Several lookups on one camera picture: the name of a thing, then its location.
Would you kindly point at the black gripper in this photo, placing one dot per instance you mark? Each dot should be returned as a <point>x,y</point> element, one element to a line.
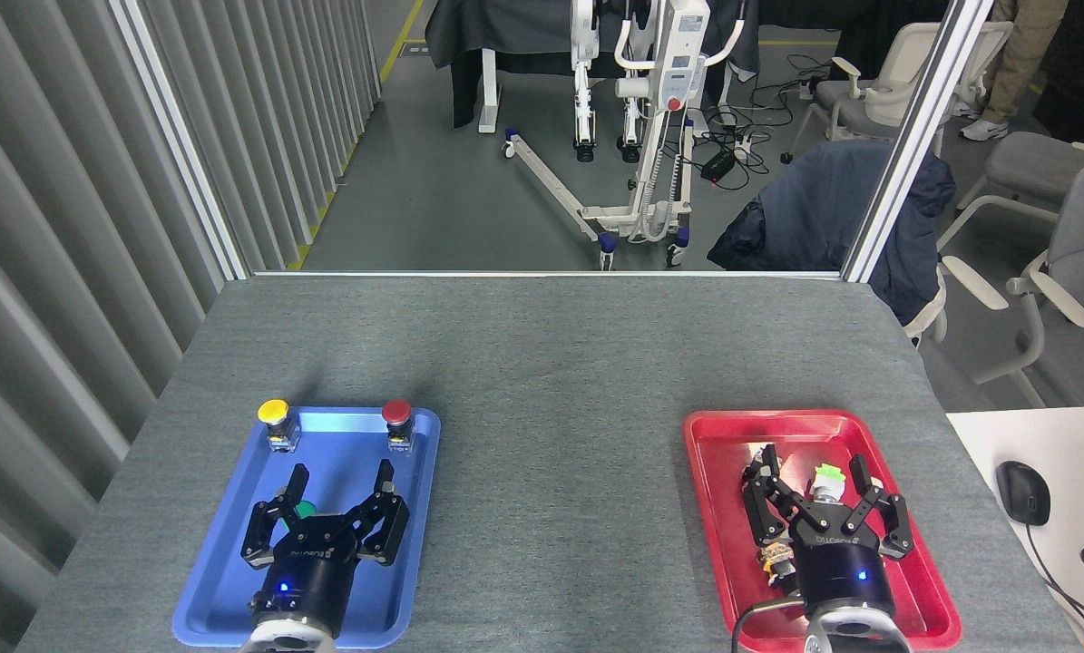
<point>841,567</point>
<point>310,567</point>

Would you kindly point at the green push button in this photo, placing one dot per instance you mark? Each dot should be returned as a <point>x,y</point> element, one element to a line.
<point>304,511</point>

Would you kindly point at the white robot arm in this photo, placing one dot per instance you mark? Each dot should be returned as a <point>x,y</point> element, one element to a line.
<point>288,640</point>
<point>854,630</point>

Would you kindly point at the yellow push button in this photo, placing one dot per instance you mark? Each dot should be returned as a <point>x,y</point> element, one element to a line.
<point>274,413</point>

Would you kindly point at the red push button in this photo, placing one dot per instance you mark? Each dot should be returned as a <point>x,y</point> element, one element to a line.
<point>397,414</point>

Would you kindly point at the red plastic tray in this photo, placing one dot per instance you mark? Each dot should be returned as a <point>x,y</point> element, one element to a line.
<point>723,508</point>

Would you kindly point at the blue plastic tray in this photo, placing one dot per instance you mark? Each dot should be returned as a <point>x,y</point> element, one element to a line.
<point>215,580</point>

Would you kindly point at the white side table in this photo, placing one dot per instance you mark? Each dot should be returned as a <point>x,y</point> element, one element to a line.
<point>986,435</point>

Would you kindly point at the black computer mouse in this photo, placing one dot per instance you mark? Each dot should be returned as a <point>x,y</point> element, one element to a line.
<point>1022,492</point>

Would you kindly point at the white chair under jacket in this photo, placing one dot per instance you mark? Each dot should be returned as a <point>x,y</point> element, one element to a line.
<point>932,313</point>

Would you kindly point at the dark blue jacket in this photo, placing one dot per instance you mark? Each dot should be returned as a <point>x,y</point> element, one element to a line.
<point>814,209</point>

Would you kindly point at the black power adapter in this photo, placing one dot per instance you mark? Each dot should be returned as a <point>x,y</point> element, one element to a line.
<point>718,164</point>

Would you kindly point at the white power strip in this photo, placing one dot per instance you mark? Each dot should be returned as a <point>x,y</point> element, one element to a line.
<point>748,138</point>

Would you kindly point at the white stand on wheels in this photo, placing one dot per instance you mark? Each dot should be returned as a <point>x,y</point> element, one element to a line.
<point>659,109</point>

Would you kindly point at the person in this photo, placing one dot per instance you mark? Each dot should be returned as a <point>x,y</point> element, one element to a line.
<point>1018,63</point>

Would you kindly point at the table with dark cloth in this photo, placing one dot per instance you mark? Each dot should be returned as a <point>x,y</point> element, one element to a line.
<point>505,36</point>

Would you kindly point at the green white selector switch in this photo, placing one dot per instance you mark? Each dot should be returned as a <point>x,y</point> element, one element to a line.
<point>830,481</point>

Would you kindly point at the black selector switch yellow body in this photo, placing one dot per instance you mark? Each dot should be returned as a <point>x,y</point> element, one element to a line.
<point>768,452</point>
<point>776,560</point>

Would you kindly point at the silver aluminium rail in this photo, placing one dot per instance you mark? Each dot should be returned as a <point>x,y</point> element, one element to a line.
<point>542,273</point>

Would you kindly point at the silver aluminium post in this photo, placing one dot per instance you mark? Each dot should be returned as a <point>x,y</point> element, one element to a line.
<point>913,136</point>

